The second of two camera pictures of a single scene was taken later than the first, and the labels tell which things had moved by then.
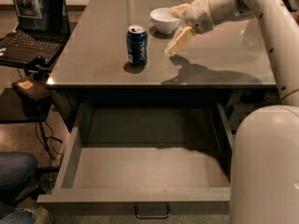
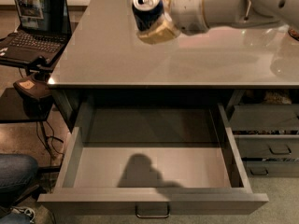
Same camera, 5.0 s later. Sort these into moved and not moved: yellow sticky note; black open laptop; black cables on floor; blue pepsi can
Moved: blue pepsi can
Not moved: black open laptop; black cables on floor; yellow sticky note
